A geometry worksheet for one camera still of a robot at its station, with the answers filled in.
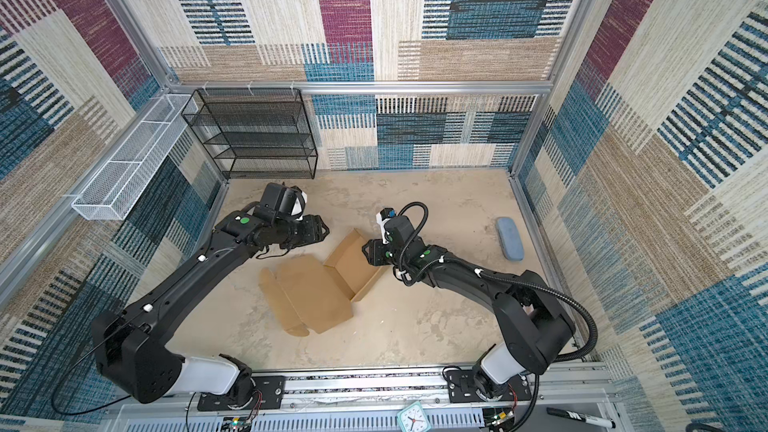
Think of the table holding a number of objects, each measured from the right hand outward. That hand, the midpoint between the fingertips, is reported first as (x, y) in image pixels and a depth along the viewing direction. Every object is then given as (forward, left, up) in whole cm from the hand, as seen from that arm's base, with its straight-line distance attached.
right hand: (370, 252), depth 86 cm
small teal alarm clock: (-38, -9, -9) cm, 40 cm away
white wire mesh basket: (+6, +59, +23) cm, 64 cm away
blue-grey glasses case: (+9, -45, -10) cm, 47 cm away
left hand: (+2, +12, +10) cm, 16 cm away
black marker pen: (-39, -48, -10) cm, 63 cm away
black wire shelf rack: (+46, +41, +7) cm, 62 cm away
